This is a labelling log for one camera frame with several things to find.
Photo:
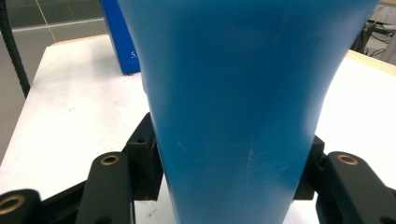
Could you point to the blue bottle with white cap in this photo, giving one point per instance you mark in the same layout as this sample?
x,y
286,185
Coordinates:
x,y
236,109

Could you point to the blue cardboard box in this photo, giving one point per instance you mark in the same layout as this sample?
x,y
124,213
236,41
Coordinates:
x,y
123,37

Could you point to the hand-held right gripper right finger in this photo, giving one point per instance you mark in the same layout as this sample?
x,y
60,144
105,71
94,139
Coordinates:
x,y
345,193

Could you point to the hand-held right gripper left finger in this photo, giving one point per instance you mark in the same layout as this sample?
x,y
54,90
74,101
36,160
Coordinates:
x,y
106,193

